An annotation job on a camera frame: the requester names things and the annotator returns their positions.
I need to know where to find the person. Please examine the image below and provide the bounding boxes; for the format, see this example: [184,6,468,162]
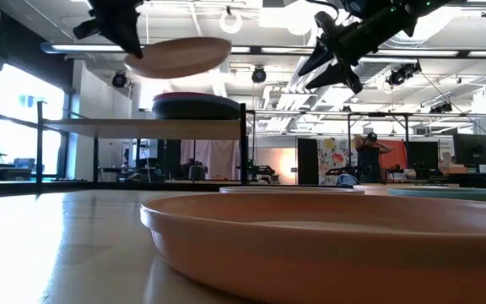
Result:
[352,132,395,185]

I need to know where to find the sage green plate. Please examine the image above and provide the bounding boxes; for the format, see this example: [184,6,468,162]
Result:
[386,187,486,204]

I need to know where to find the overhead LED light bar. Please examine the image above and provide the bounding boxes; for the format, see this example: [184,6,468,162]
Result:
[40,41,486,59]

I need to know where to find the blue and white helmet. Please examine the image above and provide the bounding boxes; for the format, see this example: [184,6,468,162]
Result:
[336,172,359,187]

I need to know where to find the black monitor on stand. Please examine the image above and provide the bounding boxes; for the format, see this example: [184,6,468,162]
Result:
[452,133,486,166]

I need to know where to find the pink plate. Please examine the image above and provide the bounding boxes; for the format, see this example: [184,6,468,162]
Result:
[123,35,233,80]

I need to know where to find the pale beige plate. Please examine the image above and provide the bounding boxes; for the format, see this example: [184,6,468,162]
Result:
[219,186,365,195]

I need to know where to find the orange plate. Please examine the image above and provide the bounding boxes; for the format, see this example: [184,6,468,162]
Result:
[140,193,486,304]

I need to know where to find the blue plate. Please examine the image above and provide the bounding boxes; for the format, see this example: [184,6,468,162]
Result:
[152,95,241,110]

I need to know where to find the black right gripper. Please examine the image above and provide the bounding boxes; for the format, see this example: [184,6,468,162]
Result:
[296,6,417,95]

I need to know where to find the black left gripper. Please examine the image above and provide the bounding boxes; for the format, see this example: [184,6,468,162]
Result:
[72,0,145,60]

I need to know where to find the colourful wall poster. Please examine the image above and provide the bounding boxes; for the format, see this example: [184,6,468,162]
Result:
[317,138,358,185]

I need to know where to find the dark grey plate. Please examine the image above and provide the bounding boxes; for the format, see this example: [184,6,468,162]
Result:
[152,105,241,121]

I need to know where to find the black metal rack shelf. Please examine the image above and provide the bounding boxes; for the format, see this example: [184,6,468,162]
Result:
[35,99,249,187]

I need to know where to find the orange-red cloth panel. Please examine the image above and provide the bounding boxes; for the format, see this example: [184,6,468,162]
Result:
[375,138,408,170]

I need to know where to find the white curtain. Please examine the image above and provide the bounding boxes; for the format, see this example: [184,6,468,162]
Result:
[179,139,240,181]

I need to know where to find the light peach plate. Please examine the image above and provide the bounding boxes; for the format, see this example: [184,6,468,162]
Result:
[354,182,459,197]

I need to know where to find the black ceiling camera cluster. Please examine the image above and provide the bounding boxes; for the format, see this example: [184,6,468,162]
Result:
[385,61,423,88]

